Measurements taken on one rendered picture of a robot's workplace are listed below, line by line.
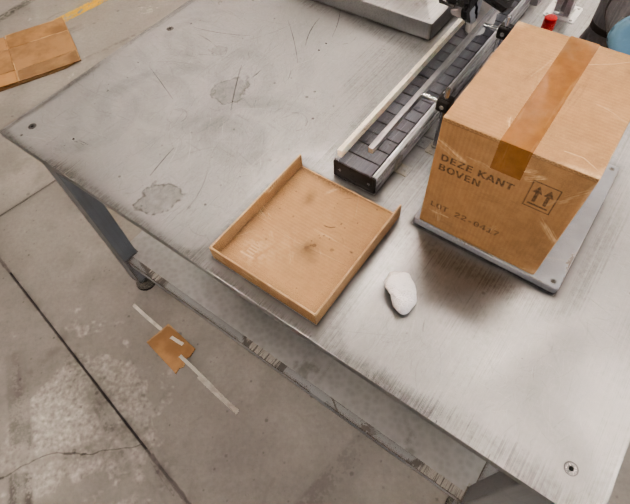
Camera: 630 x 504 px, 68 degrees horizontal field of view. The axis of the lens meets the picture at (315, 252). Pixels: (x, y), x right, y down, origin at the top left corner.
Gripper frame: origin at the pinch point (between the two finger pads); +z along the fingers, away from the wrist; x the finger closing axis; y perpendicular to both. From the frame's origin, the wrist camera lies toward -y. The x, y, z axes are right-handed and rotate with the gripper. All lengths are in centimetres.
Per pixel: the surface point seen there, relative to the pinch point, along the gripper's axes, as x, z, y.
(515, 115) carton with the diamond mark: 34, -41, -26
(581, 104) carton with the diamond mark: 27, -37, -33
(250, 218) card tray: 69, -29, 13
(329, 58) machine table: 22.5, -0.8, 30.7
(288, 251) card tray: 71, -29, 2
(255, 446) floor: 138, 29, 3
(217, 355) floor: 124, 37, 35
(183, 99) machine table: 52, -18, 53
